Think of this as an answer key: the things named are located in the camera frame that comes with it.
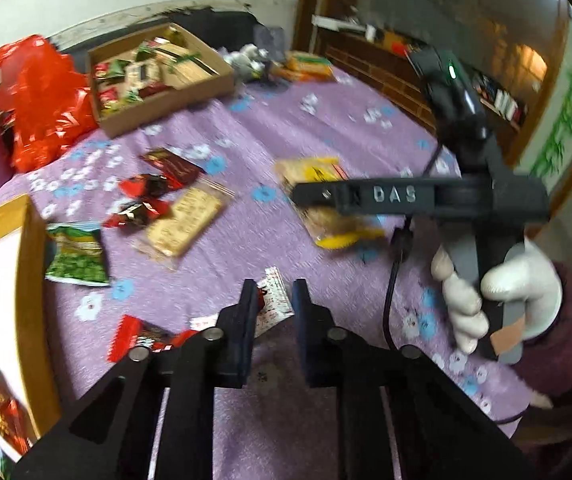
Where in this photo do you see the black sofa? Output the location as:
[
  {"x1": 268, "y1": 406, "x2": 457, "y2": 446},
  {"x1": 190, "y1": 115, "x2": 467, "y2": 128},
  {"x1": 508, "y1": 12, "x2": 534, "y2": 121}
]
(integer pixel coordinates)
[{"x1": 181, "y1": 7, "x2": 267, "y2": 52}]

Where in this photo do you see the red snack packet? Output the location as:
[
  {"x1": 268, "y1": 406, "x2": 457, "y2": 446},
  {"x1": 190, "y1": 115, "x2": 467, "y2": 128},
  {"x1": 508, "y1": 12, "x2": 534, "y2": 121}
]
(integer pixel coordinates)
[{"x1": 107, "y1": 314, "x2": 197, "y2": 365}]

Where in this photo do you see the red plastic bag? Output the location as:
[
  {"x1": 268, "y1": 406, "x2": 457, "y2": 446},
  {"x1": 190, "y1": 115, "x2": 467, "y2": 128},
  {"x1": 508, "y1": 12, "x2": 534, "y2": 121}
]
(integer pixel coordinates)
[{"x1": 0, "y1": 35, "x2": 100, "y2": 174}]

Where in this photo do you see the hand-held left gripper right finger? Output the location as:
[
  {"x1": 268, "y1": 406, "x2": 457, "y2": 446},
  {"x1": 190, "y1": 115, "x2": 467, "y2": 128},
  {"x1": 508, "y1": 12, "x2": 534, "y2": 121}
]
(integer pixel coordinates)
[{"x1": 292, "y1": 279, "x2": 536, "y2": 480}]

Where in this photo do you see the pile of assorted snack packets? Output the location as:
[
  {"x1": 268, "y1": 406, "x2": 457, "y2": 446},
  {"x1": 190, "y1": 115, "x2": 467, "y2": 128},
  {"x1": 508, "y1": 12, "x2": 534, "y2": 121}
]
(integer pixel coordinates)
[{"x1": 93, "y1": 30, "x2": 219, "y2": 113}]

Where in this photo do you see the person's right hand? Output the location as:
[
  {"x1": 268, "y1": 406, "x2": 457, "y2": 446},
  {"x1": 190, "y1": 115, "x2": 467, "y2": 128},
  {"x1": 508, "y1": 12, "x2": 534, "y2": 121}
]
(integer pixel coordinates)
[{"x1": 430, "y1": 237, "x2": 564, "y2": 356}]

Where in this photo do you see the green pea snack packet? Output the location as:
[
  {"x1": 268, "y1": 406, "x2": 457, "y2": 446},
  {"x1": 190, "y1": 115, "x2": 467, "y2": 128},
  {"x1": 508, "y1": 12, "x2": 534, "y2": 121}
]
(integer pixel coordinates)
[{"x1": 45, "y1": 222, "x2": 113, "y2": 287}]

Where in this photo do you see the white long box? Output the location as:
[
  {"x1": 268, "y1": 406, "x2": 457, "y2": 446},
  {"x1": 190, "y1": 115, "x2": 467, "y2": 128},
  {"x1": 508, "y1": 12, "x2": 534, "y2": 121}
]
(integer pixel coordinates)
[{"x1": 312, "y1": 14, "x2": 367, "y2": 32}]

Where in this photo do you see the purple floral tablecloth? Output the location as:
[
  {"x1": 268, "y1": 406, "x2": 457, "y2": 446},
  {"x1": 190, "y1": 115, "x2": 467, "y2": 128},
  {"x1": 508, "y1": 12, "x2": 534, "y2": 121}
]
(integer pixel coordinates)
[{"x1": 0, "y1": 67, "x2": 541, "y2": 480}]

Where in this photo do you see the brown wooden door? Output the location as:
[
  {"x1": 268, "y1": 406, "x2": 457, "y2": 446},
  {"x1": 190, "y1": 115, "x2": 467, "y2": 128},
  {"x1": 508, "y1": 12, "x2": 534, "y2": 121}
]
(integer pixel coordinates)
[{"x1": 293, "y1": 0, "x2": 337, "y2": 54}]

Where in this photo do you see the green bamboo wall sticker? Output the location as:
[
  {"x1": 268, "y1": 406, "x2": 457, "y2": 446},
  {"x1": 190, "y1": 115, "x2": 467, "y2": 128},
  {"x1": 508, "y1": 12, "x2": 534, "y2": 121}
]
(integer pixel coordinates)
[{"x1": 534, "y1": 35, "x2": 572, "y2": 177}]

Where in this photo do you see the brown cardboard box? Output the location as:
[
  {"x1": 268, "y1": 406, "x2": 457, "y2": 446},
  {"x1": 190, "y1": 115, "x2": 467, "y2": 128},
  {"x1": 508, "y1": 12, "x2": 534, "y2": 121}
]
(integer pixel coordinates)
[{"x1": 87, "y1": 22, "x2": 237, "y2": 139}]

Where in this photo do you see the wooden glass-door cabinet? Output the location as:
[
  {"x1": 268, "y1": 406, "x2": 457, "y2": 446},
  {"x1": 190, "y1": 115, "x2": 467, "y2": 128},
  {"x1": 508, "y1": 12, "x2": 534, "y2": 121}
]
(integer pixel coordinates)
[{"x1": 316, "y1": 0, "x2": 572, "y2": 161}]

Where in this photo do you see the green-edged biscuit packet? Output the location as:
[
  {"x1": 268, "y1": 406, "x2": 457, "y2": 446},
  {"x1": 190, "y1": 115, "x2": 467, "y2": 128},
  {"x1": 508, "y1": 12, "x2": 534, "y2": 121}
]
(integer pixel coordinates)
[{"x1": 286, "y1": 51, "x2": 334, "y2": 71}]

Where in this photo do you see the red and black candy packet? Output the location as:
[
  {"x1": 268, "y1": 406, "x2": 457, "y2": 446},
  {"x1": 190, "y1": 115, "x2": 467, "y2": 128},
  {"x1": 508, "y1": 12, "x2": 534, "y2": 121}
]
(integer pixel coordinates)
[
  {"x1": 117, "y1": 173, "x2": 170, "y2": 200},
  {"x1": 102, "y1": 198, "x2": 173, "y2": 234}
]

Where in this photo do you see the large yellow biscuit packet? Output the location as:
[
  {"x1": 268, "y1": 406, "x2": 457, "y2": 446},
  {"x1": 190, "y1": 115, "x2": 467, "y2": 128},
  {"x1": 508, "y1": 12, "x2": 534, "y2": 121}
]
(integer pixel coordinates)
[{"x1": 275, "y1": 156, "x2": 387, "y2": 252}]

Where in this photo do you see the dark red gold-print packet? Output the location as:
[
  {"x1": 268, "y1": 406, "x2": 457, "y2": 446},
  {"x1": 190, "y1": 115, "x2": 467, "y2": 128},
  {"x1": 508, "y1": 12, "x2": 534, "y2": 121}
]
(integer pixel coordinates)
[
  {"x1": 140, "y1": 147, "x2": 205, "y2": 192},
  {"x1": 0, "y1": 366, "x2": 35, "y2": 457}
]

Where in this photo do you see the yellow cardboard box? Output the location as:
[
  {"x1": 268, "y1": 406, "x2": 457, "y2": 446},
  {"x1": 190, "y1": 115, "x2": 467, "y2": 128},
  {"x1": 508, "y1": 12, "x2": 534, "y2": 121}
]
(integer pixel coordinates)
[{"x1": 0, "y1": 194, "x2": 63, "y2": 477}]

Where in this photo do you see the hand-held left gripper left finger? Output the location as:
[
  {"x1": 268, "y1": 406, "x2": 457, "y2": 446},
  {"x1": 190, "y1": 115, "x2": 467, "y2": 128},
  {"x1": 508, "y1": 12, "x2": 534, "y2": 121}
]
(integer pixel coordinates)
[{"x1": 11, "y1": 279, "x2": 261, "y2": 480}]

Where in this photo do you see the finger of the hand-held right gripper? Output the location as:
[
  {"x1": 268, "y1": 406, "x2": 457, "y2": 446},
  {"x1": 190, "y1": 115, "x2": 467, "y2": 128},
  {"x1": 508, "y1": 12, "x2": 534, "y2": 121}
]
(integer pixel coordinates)
[{"x1": 291, "y1": 180, "x2": 367, "y2": 214}]

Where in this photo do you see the white red-print sachet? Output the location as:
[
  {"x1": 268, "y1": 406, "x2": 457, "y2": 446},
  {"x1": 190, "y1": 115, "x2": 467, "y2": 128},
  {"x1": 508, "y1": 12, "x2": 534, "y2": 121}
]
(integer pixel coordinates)
[
  {"x1": 188, "y1": 314, "x2": 221, "y2": 332},
  {"x1": 255, "y1": 266, "x2": 297, "y2": 339}
]

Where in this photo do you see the clear biscuit packet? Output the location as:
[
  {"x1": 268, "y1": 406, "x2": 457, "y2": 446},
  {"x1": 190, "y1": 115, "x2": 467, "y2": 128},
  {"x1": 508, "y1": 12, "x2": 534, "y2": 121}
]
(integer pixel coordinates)
[{"x1": 135, "y1": 186, "x2": 235, "y2": 264}]

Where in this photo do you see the orange biscuit packet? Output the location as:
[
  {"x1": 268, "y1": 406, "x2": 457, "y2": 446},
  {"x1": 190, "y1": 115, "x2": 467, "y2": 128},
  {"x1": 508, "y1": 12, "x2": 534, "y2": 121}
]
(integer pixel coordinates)
[{"x1": 270, "y1": 64, "x2": 335, "y2": 84}]

